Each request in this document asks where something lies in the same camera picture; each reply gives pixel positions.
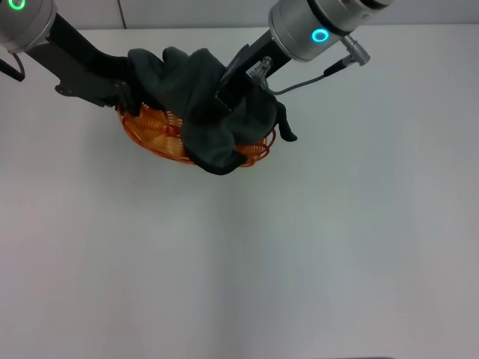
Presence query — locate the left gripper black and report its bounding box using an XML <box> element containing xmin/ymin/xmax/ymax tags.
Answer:
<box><xmin>28</xmin><ymin>13</ymin><xmax>141</xmax><ymax>115</ymax></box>

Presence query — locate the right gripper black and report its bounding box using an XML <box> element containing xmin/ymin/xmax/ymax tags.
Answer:
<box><xmin>215</xmin><ymin>31</ymin><xmax>291</xmax><ymax>113</ymax></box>

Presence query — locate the orange woven plastic basket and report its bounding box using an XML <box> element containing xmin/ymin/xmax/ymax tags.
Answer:
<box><xmin>116</xmin><ymin>102</ymin><xmax>278</xmax><ymax>168</ymax></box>

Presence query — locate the dark grey towel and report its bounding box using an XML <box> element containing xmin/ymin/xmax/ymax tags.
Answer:
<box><xmin>126</xmin><ymin>46</ymin><xmax>299</xmax><ymax>177</ymax></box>

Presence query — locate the grey cable with metal plugs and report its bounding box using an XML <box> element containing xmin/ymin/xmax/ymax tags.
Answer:
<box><xmin>248</xmin><ymin>35</ymin><xmax>371</xmax><ymax>94</ymax></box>

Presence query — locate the black cable loop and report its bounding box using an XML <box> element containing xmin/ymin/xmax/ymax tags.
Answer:
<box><xmin>0</xmin><ymin>52</ymin><xmax>25</xmax><ymax>82</ymax></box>

